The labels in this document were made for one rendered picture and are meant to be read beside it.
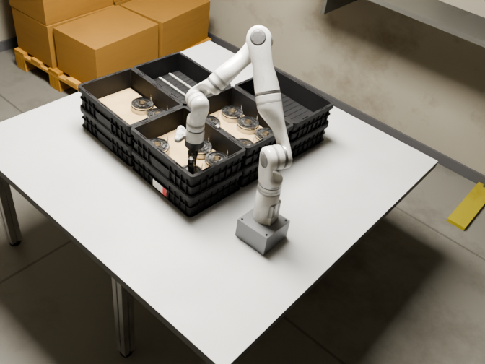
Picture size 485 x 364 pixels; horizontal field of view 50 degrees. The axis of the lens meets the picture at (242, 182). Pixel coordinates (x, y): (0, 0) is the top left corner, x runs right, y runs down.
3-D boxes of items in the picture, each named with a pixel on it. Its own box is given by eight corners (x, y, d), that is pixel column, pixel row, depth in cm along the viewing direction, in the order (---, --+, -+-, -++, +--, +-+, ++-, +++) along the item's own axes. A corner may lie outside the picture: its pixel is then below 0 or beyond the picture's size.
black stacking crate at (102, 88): (182, 126, 242) (184, 105, 235) (129, 149, 225) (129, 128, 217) (131, 88, 261) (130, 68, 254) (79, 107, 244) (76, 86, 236)
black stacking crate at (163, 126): (244, 171, 223) (247, 150, 215) (190, 201, 206) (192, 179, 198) (183, 126, 242) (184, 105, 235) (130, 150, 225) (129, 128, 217)
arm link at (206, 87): (190, 105, 199) (216, 79, 197) (199, 118, 194) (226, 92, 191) (179, 95, 194) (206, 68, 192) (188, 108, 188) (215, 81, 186)
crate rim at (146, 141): (247, 154, 217) (247, 149, 215) (192, 183, 199) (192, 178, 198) (184, 109, 236) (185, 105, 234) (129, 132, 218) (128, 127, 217)
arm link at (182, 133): (177, 128, 207) (178, 115, 203) (206, 133, 207) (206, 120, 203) (173, 142, 200) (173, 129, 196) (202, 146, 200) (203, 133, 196)
